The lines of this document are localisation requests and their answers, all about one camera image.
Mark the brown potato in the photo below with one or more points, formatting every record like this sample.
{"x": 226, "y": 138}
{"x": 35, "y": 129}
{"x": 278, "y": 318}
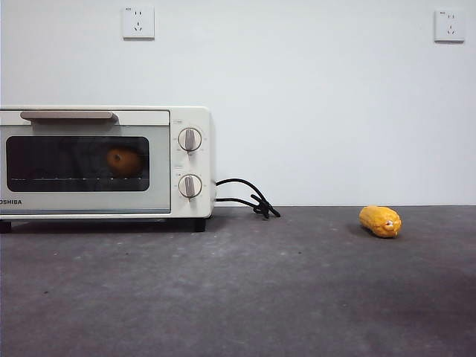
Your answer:
{"x": 124, "y": 161}

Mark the cream white toaster oven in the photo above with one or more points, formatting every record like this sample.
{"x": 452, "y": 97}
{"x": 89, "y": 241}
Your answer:
{"x": 193, "y": 163}

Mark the cream oven knob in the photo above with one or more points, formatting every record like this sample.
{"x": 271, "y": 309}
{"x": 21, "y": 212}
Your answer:
{"x": 190, "y": 186}
{"x": 190, "y": 140}

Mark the yellow corn cob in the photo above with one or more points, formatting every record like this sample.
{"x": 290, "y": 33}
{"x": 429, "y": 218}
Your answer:
{"x": 377, "y": 220}

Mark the white wall socket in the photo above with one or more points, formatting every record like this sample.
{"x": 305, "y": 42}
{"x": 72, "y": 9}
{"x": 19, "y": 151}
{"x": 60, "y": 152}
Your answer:
{"x": 449, "y": 26}
{"x": 139, "y": 23}

